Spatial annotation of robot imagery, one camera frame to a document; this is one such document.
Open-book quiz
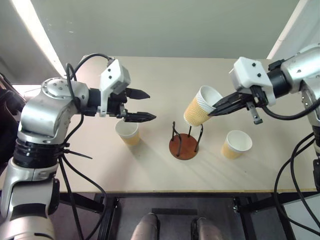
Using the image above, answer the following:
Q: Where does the ribbed tan paper cup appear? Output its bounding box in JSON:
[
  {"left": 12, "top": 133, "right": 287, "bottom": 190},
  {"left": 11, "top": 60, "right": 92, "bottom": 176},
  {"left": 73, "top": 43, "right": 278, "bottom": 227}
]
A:
[
  {"left": 183, "top": 85, "right": 224, "bottom": 127},
  {"left": 221, "top": 129, "right": 253, "bottom": 160},
  {"left": 115, "top": 119, "right": 141, "bottom": 147}
]

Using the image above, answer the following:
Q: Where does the black metal table frame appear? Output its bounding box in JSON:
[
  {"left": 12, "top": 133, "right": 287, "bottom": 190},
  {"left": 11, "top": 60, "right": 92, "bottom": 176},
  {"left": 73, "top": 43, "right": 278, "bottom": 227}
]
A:
[{"left": 59, "top": 191, "right": 320, "bottom": 240}]

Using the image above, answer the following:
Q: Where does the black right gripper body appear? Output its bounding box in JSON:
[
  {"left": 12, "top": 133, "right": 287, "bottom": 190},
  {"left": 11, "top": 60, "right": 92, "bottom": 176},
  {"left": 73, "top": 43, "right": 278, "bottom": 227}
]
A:
[{"left": 239, "top": 85, "right": 266, "bottom": 125}]

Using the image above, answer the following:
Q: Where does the black zip tie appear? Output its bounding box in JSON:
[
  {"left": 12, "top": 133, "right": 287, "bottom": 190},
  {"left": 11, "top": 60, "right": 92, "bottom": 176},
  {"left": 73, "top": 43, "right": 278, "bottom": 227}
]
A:
[{"left": 62, "top": 147, "right": 93, "bottom": 160}]

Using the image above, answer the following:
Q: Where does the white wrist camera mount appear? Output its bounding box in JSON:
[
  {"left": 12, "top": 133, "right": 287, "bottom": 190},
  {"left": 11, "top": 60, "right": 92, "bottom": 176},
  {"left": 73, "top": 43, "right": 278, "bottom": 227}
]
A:
[
  {"left": 229, "top": 56, "right": 277, "bottom": 107},
  {"left": 99, "top": 58, "right": 131, "bottom": 118}
]

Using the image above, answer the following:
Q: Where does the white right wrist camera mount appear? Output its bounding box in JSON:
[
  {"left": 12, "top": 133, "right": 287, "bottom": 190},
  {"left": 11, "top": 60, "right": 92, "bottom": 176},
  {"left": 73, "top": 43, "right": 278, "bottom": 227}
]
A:
[{"left": 229, "top": 56, "right": 277, "bottom": 107}]

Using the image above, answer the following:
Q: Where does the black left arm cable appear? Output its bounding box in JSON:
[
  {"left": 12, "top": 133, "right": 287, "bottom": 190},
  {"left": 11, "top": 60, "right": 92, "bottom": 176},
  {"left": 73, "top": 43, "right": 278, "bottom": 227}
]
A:
[{"left": 58, "top": 52, "right": 113, "bottom": 240}]

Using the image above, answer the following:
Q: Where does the black hanging cable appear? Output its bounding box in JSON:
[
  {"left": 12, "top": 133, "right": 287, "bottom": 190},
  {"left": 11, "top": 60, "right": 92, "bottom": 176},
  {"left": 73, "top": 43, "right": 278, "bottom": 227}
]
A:
[
  {"left": 292, "top": 139, "right": 320, "bottom": 227},
  {"left": 273, "top": 132, "right": 315, "bottom": 240}
]

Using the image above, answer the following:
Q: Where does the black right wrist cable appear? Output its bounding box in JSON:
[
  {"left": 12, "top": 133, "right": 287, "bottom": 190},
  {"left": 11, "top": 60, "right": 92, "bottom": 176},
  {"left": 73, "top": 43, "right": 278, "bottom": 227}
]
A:
[{"left": 251, "top": 85, "right": 320, "bottom": 121}]

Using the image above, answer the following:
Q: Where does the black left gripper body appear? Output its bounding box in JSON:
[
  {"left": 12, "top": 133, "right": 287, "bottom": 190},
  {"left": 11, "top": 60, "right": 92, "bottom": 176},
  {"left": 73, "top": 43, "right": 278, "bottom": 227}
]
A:
[{"left": 107, "top": 89, "right": 129, "bottom": 120}]

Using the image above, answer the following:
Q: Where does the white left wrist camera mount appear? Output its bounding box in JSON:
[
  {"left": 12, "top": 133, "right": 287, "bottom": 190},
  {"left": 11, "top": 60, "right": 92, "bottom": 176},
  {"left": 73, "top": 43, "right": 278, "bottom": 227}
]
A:
[{"left": 99, "top": 58, "right": 131, "bottom": 118}]

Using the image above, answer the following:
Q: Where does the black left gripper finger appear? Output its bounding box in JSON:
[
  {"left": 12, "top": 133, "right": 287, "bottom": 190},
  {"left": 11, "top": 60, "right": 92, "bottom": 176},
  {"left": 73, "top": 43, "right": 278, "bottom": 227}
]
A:
[
  {"left": 125, "top": 87, "right": 151, "bottom": 100},
  {"left": 123, "top": 112, "right": 157, "bottom": 123}
]

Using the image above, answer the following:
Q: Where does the grey rounded shape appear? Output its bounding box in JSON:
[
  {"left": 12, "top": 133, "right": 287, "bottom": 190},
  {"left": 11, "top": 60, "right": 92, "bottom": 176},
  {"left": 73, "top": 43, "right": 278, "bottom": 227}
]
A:
[
  {"left": 191, "top": 217, "right": 224, "bottom": 240},
  {"left": 130, "top": 212, "right": 161, "bottom": 240}
]

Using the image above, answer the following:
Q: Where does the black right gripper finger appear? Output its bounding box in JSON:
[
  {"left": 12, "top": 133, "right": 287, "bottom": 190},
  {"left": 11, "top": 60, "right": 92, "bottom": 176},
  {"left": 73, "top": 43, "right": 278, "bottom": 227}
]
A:
[
  {"left": 213, "top": 91, "right": 245, "bottom": 109},
  {"left": 208, "top": 100, "right": 248, "bottom": 118}
]

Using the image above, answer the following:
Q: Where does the wire cup holder wooden base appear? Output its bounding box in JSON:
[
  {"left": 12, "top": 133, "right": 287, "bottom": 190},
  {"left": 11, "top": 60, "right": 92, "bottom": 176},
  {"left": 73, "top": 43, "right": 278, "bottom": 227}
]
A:
[{"left": 168, "top": 121, "right": 204, "bottom": 161}]

